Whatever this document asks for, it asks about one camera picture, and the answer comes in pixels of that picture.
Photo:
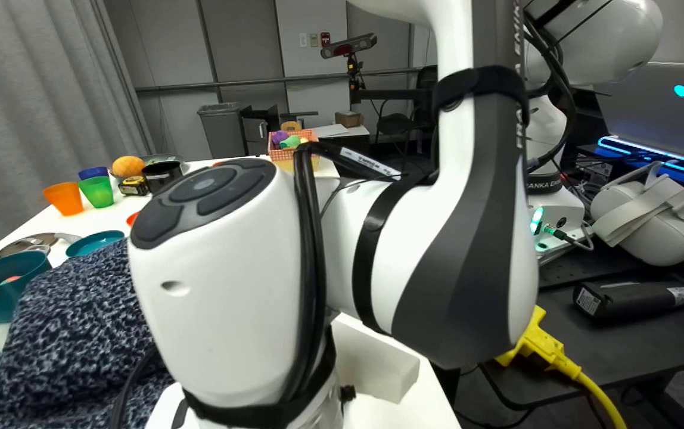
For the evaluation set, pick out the small teal bowl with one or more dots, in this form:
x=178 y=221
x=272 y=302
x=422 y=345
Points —
x=91 y=243

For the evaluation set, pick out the grey curtain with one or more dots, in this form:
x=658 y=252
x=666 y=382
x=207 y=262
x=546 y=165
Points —
x=31 y=103

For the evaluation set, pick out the black mug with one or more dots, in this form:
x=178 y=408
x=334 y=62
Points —
x=163 y=172

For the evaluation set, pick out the blue plastic cup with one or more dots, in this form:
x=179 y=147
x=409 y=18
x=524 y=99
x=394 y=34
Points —
x=91 y=172

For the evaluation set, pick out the green plastic cup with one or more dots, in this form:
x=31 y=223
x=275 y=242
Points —
x=98 y=193

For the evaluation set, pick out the black side table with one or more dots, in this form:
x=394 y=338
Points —
x=652 y=359

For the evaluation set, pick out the orange toy bun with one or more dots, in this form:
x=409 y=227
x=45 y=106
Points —
x=126 y=165

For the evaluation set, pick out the dark blue knit blanket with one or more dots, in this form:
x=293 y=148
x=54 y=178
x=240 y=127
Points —
x=63 y=334

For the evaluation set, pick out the silver metal bowl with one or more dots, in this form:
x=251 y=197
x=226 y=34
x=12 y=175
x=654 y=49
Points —
x=26 y=243

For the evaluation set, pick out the black power box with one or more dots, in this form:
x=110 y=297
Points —
x=634 y=299

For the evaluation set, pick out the orange plastic cup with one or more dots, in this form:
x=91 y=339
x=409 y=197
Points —
x=64 y=198

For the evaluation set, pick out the grey waste bin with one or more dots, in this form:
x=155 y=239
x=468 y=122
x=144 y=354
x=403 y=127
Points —
x=223 y=131

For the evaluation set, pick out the white printed camera mount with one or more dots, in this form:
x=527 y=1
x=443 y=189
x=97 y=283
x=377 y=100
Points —
x=377 y=361

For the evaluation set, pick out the black camera on tripod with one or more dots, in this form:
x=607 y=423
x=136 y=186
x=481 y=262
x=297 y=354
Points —
x=349 y=44

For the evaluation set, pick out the grey laptop with blue light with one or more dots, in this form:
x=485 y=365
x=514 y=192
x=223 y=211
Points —
x=658 y=111

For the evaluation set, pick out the white VR headset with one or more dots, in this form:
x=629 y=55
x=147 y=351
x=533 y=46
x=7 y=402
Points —
x=658 y=230

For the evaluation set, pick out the white black Franka arm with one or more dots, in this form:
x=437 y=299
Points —
x=450 y=262

